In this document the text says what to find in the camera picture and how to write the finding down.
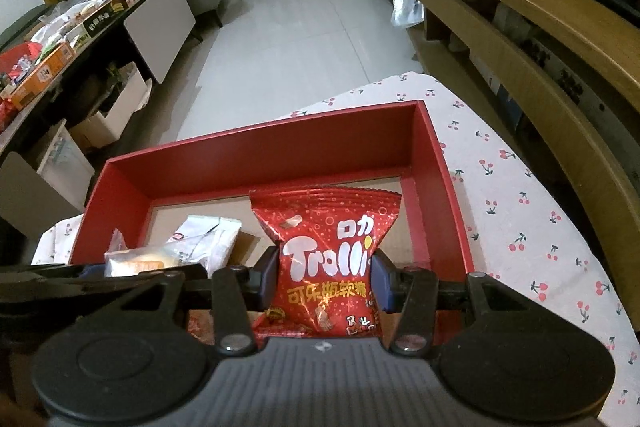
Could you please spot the pile of assorted snack packets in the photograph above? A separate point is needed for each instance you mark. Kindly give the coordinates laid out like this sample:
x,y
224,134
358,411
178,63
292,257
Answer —
x,y
30,52

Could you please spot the black printed carton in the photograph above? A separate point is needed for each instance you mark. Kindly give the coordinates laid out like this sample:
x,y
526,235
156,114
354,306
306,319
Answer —
x,y
105,14

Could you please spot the clear-wrapped yellow cake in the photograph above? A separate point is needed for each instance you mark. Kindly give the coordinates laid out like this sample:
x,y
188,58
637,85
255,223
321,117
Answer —
x,y
140,263

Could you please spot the wooden television cabinet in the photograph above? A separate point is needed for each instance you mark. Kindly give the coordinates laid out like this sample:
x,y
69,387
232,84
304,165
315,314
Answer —
x,y
550,7

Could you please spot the small white snack packet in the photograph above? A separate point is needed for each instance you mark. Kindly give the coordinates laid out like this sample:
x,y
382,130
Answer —
x,y
205,237

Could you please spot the red cardboard box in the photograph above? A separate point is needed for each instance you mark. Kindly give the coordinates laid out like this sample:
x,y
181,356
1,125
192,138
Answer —
x,y
280,147

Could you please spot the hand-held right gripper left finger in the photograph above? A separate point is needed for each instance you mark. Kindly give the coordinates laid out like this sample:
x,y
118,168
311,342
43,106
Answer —
x,y
270,279

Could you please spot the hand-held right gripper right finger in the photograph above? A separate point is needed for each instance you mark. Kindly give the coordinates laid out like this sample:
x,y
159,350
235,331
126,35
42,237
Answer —
x,y
379,279

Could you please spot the red gummy candy packet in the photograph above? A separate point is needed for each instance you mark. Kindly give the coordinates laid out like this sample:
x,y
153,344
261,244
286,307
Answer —
x,y
325,257

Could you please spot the white storage bin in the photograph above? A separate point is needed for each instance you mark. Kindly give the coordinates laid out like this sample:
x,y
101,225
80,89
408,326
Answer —
x,y
65,167

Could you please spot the white cardboard box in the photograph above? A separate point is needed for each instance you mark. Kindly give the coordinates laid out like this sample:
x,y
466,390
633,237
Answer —
x,y
117,107

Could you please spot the orange cardboard carton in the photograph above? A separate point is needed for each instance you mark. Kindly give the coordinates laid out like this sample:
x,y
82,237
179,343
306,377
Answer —
x,y
42,74

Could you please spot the dark coffee table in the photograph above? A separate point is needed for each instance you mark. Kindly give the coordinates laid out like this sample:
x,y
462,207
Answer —
x,y
155,22

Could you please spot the clear plastic bag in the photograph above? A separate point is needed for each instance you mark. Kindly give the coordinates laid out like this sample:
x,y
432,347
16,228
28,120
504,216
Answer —
x,y
407,7

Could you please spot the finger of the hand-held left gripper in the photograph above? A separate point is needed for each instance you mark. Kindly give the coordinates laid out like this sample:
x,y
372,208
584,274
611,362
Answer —
x,y
60,294
95,271

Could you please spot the cherry print tablecloth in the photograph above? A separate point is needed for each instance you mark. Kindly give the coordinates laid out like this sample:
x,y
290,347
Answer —
x,y
500,187

